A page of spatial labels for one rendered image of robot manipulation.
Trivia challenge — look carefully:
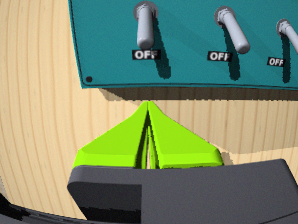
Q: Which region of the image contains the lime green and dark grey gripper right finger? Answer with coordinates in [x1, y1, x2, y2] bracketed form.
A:
[148, 101, 224, 169]

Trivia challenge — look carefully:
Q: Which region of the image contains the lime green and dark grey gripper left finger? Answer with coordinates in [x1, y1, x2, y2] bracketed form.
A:
[72, 101, 149, 169]

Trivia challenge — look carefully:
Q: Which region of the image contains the teal wedge-shaped console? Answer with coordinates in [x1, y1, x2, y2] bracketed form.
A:
[68, 0, 298, 90]

